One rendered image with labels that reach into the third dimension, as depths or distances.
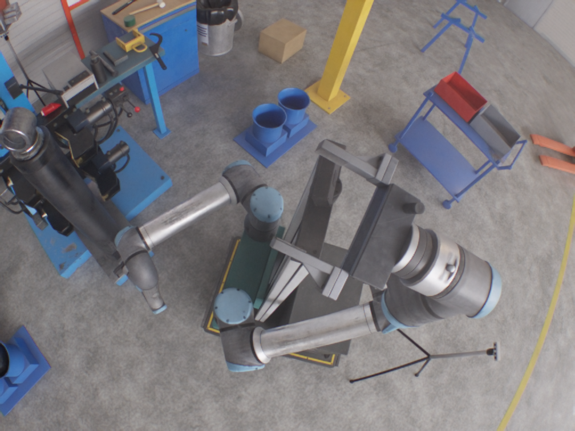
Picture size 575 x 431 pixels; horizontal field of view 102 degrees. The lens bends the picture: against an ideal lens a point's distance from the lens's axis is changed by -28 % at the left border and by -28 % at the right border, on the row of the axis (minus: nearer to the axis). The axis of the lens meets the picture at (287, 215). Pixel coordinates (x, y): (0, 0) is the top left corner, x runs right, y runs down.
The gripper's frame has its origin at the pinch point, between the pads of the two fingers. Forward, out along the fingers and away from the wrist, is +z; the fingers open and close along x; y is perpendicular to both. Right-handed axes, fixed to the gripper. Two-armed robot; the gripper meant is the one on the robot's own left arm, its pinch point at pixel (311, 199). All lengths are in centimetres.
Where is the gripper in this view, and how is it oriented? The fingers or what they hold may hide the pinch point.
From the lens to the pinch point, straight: 40.2
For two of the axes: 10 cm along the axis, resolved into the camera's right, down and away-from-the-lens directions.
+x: -4.3, 9.0, -0.8
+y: 1.8, 0.0, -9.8
